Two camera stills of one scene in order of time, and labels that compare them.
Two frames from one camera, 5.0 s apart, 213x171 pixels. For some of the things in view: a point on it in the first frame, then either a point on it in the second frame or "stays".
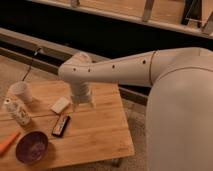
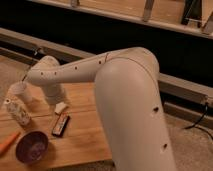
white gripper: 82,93 -> 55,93
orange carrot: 5,144 stays
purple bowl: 31,147 stays
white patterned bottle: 22,116 stays
